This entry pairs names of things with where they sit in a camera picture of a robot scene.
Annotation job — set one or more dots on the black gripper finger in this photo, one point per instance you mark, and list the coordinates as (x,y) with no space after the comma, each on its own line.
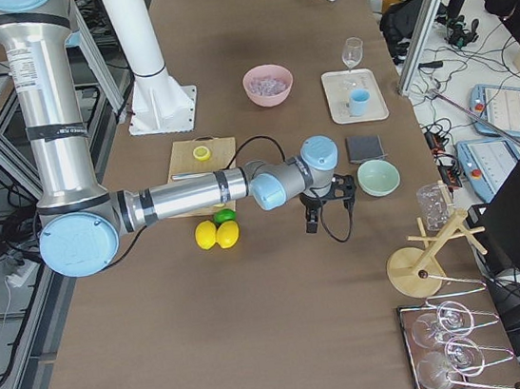
(311,222)

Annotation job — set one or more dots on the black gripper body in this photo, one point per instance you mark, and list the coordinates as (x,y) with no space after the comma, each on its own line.
(313,201)

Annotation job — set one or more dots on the pink bowl of ice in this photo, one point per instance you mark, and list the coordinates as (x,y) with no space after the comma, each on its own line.
(268,85)

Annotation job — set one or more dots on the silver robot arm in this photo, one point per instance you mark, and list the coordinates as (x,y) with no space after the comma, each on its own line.
(82,222)

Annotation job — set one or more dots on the light blue cup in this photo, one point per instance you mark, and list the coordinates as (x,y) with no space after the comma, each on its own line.
(358,101)

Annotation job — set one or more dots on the wooden cup tree stand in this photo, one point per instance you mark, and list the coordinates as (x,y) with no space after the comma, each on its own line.
(416,272)

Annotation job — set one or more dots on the mint green bowl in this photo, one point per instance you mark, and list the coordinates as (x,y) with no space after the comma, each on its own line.
(378,178)

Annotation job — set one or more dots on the yellow lemon right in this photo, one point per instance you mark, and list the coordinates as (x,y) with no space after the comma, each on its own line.
(228,234)

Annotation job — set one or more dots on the yellow lemon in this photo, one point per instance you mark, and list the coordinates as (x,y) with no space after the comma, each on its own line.
(206,234)
(228,234)

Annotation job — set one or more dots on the green lime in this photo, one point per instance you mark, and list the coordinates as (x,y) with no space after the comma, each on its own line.
(224,215)

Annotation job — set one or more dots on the clear glass on stand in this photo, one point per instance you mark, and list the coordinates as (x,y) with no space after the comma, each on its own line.
(436,205)

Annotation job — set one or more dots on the beige serving tray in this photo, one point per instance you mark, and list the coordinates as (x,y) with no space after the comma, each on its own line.
(337,87)

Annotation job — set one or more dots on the yellow lemon left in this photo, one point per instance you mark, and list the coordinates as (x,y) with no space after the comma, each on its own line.
(206,234)

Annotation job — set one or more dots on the bamboo cutting board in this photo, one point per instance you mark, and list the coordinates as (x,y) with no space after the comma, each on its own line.
(182,160)

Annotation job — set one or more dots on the clear wine glass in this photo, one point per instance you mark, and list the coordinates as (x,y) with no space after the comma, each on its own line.
(352,52)

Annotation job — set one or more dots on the steel muddler black tip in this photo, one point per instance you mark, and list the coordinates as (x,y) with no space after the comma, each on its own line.
(188,175)

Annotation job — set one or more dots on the blue teach pendant lower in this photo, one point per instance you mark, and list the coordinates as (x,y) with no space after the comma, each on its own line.
(487,164)

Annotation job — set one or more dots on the blue teach pendant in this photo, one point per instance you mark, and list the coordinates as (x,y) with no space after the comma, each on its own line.
(487,164)
(498,106)

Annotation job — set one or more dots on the black wine glass rack tray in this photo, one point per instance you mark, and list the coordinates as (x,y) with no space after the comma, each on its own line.
(406,316)

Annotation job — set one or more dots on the hanging wine glass upper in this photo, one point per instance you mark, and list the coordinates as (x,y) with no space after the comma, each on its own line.
(450,319)

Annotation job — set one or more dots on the hanging wine glass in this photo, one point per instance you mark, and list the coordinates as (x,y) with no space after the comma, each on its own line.
(450,319)
(458,363)

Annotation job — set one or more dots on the blue teach pendant upper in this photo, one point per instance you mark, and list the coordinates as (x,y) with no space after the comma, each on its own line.
(498,106)

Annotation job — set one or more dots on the hanging wine glass lower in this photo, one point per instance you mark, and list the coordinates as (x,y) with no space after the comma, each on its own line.
(458,363)

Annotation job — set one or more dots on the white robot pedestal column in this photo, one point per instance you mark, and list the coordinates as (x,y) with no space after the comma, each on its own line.
(159,103)

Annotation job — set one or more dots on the aluminium frame post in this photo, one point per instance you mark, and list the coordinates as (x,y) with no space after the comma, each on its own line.
(423,24)

